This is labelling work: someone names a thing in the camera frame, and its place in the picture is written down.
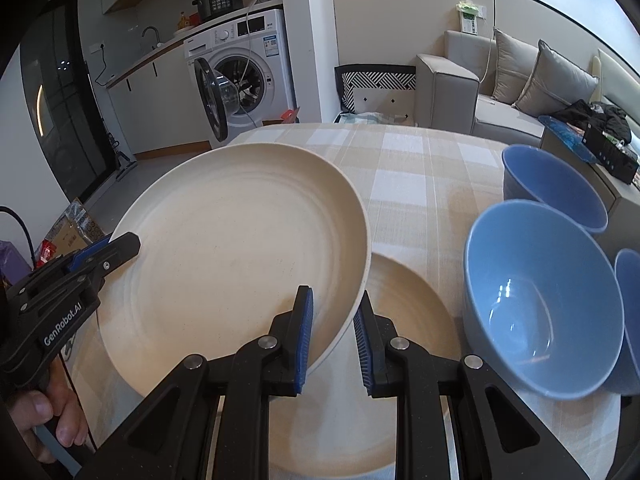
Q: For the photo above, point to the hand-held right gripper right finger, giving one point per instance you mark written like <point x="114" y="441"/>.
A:
<point x="362" y="350"/>

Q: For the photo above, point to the yellow bottle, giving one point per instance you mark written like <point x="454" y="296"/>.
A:
<point x="184" y="21"/>

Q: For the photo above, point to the grey sofa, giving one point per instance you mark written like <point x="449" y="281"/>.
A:
<point x="445" y="90"/>

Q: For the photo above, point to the black white patterned bag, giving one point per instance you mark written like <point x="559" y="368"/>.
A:
<point x="375" y="82"/>

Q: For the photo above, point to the grey cushion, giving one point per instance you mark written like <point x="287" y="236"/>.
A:
<point x="512" y="60"/>
<point x="555" y="80"/>

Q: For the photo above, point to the person's left hand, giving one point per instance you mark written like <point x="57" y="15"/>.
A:
<point x="67" y="410"/>

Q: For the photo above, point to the dark glass door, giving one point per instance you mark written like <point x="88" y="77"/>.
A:
<point x="65" y="100"/>

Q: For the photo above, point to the white kitchen counter cabinets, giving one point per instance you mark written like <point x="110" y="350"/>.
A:
<point x="160" y="95"/>

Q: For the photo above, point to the brown patterned package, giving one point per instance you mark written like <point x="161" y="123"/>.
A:
<point x="75" y="225"/>

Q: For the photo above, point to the black electronic box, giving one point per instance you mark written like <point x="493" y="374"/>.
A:
<point x="610" y="152"/>

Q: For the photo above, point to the black pressure cooker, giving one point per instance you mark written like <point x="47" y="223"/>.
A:
<point x="220" y="2"/>

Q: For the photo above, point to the white washing machine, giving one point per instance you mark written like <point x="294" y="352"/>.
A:
<point x="260" y="45"/>

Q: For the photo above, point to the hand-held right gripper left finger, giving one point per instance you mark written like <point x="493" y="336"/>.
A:
<point x="305" y="340"/>

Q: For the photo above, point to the kitchen faucet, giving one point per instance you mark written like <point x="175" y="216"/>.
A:
<point x="150" y="32"/>

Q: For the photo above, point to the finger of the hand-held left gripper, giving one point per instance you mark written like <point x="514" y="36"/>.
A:
<point x="105" y="255"/>

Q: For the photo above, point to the red and brown cardboard piece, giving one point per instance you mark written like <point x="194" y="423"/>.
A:
<point x="289" y="116"/>

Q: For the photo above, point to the blue bowl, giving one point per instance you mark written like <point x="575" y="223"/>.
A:
<point x="631" y="300"/>
<point x="550" y="180"/>
<point x="525" y="270"/>

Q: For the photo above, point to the black jacket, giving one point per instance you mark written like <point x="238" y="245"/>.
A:
<point x="600" y="117"/>

